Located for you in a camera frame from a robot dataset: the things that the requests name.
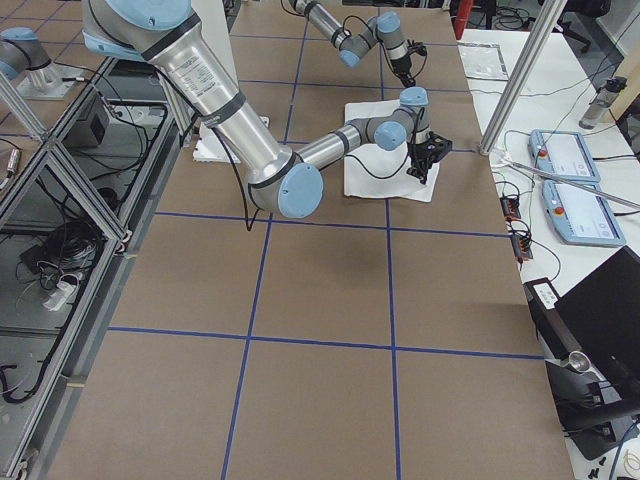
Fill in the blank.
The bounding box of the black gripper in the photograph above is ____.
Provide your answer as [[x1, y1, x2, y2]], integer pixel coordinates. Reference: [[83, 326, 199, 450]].
[[406, 135, 435, 185], [389, 55, 416, 86]]

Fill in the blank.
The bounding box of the white long-sleeve printed shirt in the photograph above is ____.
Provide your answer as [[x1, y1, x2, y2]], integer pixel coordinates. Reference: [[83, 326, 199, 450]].
[[342, 98, 442, 204]]

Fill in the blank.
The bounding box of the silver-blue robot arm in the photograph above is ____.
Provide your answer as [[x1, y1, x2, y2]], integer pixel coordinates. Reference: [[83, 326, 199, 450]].
[[82, 1, 452, 218], [289, 1, 427, 87]]

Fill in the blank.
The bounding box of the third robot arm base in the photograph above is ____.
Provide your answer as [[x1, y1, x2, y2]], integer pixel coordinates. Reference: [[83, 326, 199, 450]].
[[1, 27, 74, 100]]

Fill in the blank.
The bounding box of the plastic sleeve document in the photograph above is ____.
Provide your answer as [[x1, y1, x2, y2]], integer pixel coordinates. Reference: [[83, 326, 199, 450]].
[[458, 42, 509, 81]]

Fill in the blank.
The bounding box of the red fire extinguisher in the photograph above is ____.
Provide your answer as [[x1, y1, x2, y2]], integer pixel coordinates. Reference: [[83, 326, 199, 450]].
[[453, 0, 474, 40]]

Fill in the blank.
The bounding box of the upper red-black connector board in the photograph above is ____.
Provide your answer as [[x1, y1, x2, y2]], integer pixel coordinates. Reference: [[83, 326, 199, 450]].
[[500, 196, 522, 221]]

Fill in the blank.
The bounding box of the red-black connector board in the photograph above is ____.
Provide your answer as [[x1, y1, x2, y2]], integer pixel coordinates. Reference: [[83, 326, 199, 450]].
[[510, 234, 533, 264], [500, 196, 522, 221]]

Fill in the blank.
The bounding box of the lower red-black connector board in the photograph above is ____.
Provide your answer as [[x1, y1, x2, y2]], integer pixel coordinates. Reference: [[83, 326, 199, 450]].
[[510, 234, 533, 264]]

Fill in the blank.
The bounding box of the far blue teach pendant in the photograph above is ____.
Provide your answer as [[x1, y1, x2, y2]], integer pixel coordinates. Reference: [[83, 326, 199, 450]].
[[528, 129, 601, 184]]

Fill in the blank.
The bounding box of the blue teach pendant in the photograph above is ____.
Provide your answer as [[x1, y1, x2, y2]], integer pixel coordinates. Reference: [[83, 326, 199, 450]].
[[528, 129, 601, 184], [542, 180, 626, 247]]

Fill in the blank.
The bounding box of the near blue teach pendant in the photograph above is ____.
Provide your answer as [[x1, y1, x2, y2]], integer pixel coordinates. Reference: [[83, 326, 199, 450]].
[[542, 180, 626, 247]]

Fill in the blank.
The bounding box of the black box with white label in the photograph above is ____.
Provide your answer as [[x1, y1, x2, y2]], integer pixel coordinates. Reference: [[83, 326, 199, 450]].
[[523, 277, 581, 360]]

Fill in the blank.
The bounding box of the clear water bottle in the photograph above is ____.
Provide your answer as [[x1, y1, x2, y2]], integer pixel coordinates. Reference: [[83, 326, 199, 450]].
[[578, 76, 627, 130]]

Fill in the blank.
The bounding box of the black laptop computer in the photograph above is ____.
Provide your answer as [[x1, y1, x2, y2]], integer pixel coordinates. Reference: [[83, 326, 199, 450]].
[[540, 246, 639, 397]]

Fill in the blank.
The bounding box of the white power strip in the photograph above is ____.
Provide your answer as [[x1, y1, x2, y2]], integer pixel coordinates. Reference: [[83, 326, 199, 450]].
[[43, 280, 77, 311]]

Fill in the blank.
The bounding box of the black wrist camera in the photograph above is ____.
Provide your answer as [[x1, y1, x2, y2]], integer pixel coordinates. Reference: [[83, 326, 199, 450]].
[[424, 131, 453, 165], [407, 40, 428, 58]]

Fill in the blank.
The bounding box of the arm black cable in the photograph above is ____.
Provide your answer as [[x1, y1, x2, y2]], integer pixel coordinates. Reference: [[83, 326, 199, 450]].
[[154, 69, 426, 233], [329, 14, 429, 101]]

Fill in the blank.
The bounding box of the aluminium frame post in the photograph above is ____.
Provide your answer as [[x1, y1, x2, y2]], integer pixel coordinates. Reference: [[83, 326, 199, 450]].
[[479, 0, 567, 156]]

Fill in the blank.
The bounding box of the white pillar with base plate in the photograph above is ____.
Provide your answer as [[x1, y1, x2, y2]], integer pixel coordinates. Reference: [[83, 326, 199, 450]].
[[193, 110, 269, 164]]

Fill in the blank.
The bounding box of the black camera stand mount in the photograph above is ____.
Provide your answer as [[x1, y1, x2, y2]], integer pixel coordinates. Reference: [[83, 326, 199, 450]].
[[545, 351, 639, 460]]

